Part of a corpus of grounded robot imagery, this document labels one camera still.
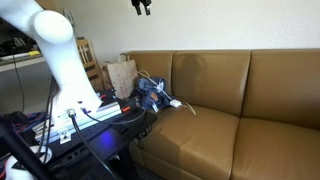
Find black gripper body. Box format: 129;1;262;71
130;0;153;8

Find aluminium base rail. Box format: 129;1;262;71
33;101;123;145

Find wooden folding chair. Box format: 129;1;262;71
75;37;105;93

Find brown paper bag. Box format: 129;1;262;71
101;53;140;101

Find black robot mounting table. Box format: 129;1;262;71
41;97;158;180

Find cluttered background desk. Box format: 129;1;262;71
0;18;46;73

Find white round device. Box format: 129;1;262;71
4;144;53;180

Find white charger cable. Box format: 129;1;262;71
137;69;198;116

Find thin black hanging cable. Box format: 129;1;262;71
10;49;27;114

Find tan leather sofa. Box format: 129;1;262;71
127;49;320;180

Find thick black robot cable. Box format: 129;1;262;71
66;109;118;180

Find black tripod pole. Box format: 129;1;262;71
0;114;52;180

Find white charger brick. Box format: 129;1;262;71
169;98;183;109

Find blue denim jeans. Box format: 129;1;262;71
135;77;176;113

